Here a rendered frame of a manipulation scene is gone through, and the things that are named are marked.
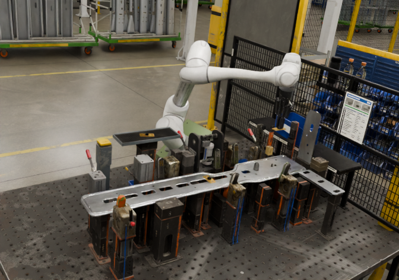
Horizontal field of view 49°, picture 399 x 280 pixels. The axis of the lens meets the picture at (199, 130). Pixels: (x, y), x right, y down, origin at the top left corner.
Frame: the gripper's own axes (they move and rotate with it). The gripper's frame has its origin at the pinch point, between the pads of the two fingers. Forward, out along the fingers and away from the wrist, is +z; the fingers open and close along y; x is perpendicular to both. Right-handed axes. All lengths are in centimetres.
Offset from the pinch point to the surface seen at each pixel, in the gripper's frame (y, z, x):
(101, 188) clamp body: -13, 29, -105
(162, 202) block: 15, 26, -85
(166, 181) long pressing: -6, 29, -70
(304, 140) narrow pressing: -1.3, 16.3, 26.4
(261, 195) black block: 17.9, 34.7, -22.2
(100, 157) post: -30, 20, -99
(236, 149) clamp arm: -14.2, 21.2, -18.4
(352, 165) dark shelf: 23, 26, 48
